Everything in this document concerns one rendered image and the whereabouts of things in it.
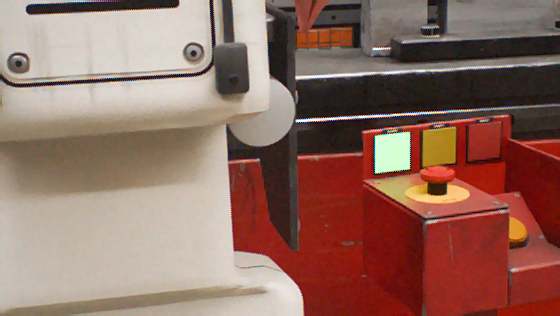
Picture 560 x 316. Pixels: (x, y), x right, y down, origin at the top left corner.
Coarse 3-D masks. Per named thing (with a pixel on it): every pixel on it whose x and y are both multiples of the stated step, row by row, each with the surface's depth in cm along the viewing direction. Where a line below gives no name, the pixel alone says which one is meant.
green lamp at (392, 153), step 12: (408, 132) 127; (384, 144) 126; (396, 144) 127; (408, 144) 127; (384, 156) 126; (396, 156) 127; (408, 156) 127; (384, 168) 127; (396, 168) 127; (408, 168) 128
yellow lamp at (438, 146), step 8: (448, 128) 129; (424, 136) 128; (432, 136) 128; (440, 136) 128; (448, 136) 129; (424, 144) 128; (432, 144) 128; (440, 144) 129; (448, 144) 129; (424, 152) 128; (432, 152) 129; (440, 152) 129; (448, 152) 129; (424, 160) 128; (432, 160) 129; (440, 160) 129; (448, 160) 130
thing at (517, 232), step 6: (510, 222) 125; (516, 222) 126; (510, 228) 125; (516, 228) 125; (522, 228) 125; (510, 234) 124; (516, 234) 124; (522, 234) 125; (510, 240) 124; (516, 240) 124; (522, 240) 124; (510, 246) 124; (516, 246) 125
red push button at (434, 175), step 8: (432, 168) 120; (440, 168) 120; (448, 168) 120; (424, 176) 119; (432, 176) 118; (440, 176) 118; (448, 176) 118; (432, 184) 119; (440, 184) 119; (432, 192) 120; (440, 192) 119
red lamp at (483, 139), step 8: (472, 128) 130; (480, 128) 130; (488, 128) 130; (496, 128) 131; (472, 136) 130; (480, 136) 130; (488, 136) 131; (496, 136) 131; (472, 144) 130; (480, 144) 131; (488, 144) 131; (496, 144) 131; (472, 152) 131; (480, 152) 131; (488, 152) 131; (496, 152) 132; (472, 160) 131
